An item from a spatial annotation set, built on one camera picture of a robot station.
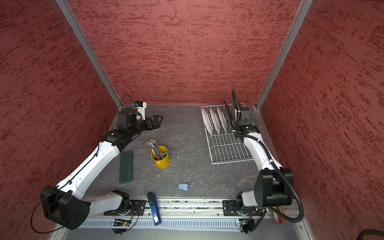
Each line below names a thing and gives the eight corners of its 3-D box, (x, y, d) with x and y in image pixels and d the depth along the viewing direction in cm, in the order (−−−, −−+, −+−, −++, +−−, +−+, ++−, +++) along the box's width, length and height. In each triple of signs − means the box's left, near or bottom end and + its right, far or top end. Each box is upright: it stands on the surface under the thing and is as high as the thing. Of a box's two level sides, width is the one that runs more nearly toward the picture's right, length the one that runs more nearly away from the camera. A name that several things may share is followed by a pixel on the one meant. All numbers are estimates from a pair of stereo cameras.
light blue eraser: (178, 190, 82) (177, 188, 79) (179, 185, 84) (178, 183, 80) (189, 190, 82) (188, 188, 79) (189, 185, 84) (189, 183, 81)
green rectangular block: (120, 184, 83) (118, 183, 82) (122, 153, 96) (120, 152, 94) (132, 181, 85) (131, 180, 83) (132, 151, 97) (131, 149, 95)
